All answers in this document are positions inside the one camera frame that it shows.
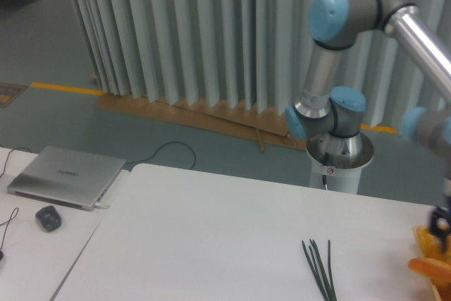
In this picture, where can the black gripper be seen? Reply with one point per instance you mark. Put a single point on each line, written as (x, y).
(435, 229)

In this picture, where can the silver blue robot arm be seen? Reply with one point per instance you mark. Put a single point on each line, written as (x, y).
(329, 117)

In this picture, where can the orange wicker basket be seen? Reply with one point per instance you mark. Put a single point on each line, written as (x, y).
(430, 247)

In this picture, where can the orange carrot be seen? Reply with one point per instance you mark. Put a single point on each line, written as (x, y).
(431, 268)

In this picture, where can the green chive bunch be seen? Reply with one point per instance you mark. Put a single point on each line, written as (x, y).
(322, 273)

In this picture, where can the flat brown cardboard sheet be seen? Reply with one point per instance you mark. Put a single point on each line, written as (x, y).
(265, 128)

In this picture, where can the pale green pleated curtain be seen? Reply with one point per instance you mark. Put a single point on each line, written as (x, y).
(249, 52)

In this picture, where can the silver Huawei laptop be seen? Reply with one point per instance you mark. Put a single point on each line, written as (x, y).
(68, 177)

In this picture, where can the black computer mouse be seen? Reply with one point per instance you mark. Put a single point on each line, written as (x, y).
(48, 218)

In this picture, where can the brown floor sign mat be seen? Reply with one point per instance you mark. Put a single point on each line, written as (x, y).
(9, 92)

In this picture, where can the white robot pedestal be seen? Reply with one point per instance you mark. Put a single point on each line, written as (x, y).
(337, 163)

